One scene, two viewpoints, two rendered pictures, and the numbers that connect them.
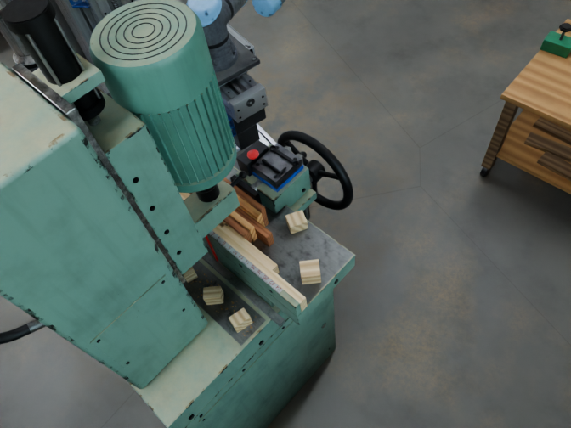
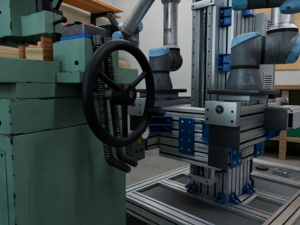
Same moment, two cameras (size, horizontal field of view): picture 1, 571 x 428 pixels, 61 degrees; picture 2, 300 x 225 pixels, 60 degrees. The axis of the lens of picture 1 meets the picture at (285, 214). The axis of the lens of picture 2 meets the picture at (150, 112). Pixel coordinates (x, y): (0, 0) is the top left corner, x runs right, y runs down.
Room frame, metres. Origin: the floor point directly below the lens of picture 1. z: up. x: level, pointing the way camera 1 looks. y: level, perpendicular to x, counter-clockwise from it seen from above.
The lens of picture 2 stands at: (0.72, -0.80, 0.83)
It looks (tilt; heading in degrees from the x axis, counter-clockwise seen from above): 6 degrees down; 72
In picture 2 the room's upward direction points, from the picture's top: straight up
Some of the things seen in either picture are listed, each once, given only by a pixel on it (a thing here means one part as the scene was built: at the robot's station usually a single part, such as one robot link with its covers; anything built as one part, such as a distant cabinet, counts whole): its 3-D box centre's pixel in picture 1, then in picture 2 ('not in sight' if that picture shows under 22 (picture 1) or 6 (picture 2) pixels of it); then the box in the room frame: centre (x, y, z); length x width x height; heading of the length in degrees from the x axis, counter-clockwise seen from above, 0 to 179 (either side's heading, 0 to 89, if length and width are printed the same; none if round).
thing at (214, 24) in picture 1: (207, 16); (247, 49); (1.46, 0.14, 0.98); 0.13 x 0.12 x 0.14; 143
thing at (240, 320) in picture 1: (240, 320); not in sight; (0.45, 0.16, 0.82); 0.05 x 0.03 x 0.04; 116
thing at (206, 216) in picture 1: (206, 210); (42, 28); (0.65, 0.18, 1.03); 0.14 x 0.07 x 0.09; 128
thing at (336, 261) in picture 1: (254, 210); (68, 74); (0.74, 0.08, 0.87); 0.61 x 0.30 x 0.06; 38
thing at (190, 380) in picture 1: (202, 289); (27, 106); (0.59, 0.26, 0.76); 0.57 x 0.45 x 0.09; 128
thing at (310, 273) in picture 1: (310, 272); not in sight; (0.50, -0.03, 0.92); 0.05 x 0.04 x 0.04; 86
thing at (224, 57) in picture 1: (214, 46); (243, 77); (1.45, 0.14, 0.87); 0.15 x 0.15 x 0.10
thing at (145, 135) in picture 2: not in sight; (141, 133); (1.00, 0.16, 0.65); 0.06 x 0.04 x 0.08; 38
